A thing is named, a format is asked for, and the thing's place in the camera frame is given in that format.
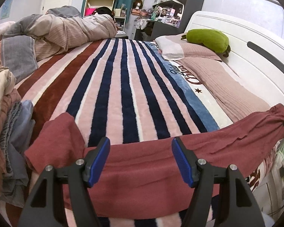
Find mannequin head with wig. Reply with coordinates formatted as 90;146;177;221
133;0;143;9

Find pile of folded clothes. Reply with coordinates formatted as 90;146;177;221
0;62;35;208

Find green plush toy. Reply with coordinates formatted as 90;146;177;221
181;29;231;58

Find small blue wall poster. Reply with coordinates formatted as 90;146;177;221
0;0;13;19

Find dark tall bookshelf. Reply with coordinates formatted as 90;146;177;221
151;0;204;40

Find white bed headboard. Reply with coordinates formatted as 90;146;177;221
185;11;284;106

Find white rolling cart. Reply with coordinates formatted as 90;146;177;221
113;4;127;31

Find near pink ribbed pillow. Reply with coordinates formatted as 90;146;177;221
178;57;270;122

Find cluttered dark desk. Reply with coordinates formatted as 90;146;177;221
131;6;181;41

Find far pink white pillow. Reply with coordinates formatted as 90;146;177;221
154;34;222;61

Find striped plush bed blanket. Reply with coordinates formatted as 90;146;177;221
16;39;231;226

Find black white plush toy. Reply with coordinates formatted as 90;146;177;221
92;6;114;19

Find grey pink rumpled duvet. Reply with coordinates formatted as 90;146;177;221
0;6;117;82

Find maroon red pants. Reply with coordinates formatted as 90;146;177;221
25;104;284;219

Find yellow white shelf cabinet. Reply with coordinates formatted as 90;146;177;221
83;0;115;16

